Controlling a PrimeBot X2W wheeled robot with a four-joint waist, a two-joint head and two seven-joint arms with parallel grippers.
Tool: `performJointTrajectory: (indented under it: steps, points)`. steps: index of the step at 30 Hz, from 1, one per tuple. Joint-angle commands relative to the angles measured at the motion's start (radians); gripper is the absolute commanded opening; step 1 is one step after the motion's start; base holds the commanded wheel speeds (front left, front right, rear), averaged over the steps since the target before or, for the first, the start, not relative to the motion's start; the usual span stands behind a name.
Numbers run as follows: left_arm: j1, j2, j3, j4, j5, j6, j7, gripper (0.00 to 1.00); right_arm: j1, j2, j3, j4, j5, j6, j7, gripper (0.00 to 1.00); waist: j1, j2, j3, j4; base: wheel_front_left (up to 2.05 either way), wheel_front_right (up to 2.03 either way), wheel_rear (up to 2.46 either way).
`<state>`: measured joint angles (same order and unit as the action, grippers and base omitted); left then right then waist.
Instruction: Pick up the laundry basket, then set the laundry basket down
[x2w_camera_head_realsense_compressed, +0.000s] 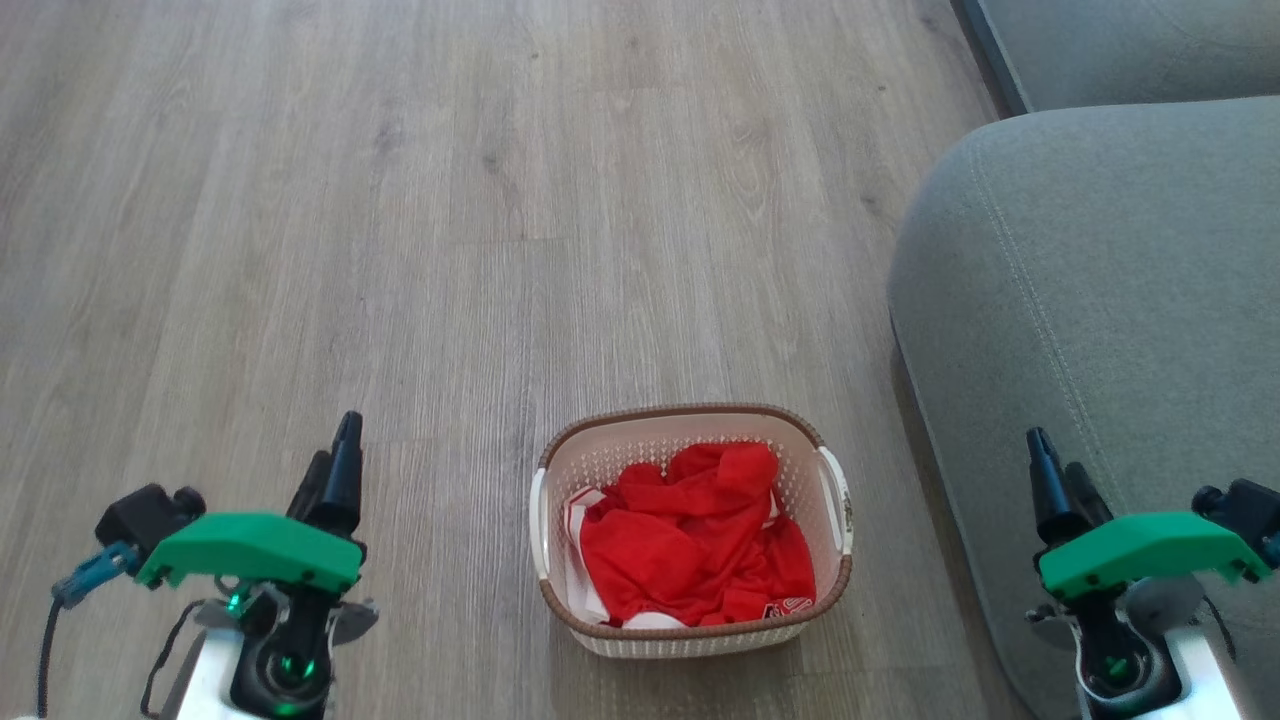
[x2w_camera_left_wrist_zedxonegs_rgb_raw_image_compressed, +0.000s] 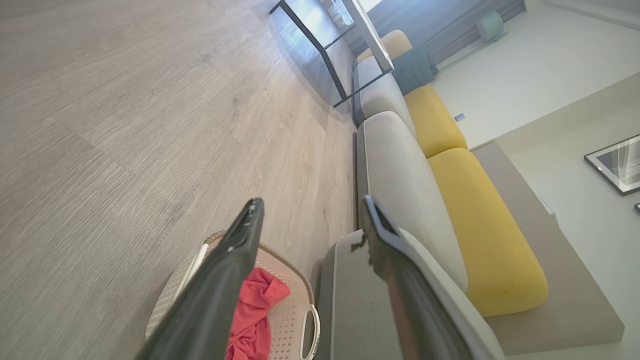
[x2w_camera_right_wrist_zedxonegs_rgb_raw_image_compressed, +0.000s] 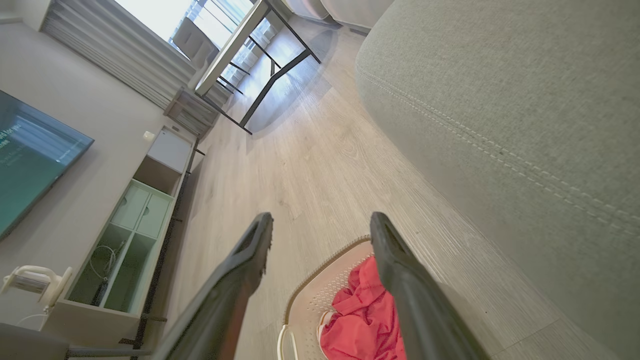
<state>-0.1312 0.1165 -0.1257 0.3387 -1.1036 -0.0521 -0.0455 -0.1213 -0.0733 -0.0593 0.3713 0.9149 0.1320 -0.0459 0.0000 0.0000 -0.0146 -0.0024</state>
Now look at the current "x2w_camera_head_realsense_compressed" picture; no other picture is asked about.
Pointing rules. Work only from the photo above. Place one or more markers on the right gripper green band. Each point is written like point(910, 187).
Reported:
point(1140, 550)

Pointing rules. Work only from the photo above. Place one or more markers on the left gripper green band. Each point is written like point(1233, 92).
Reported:
point(255, 548)

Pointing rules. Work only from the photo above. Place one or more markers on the white plastic basket brown rim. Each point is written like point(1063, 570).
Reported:
point(690, 640)

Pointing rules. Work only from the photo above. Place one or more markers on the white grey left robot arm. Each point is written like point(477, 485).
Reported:
point(280, 670)

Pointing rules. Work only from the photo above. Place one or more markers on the red and white jersey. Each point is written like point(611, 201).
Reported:
point(690, 540)

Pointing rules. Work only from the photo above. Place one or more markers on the grey fabric sofa seat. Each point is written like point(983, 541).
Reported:
point(1140, 45)

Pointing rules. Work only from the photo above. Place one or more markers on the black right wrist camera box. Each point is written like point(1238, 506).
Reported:
point(1245, 505)

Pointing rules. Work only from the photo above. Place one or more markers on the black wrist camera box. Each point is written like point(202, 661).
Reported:
point(1245, 505)
point(145, 515)

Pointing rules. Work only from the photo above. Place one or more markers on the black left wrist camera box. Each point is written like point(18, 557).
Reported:
point(145, 515)

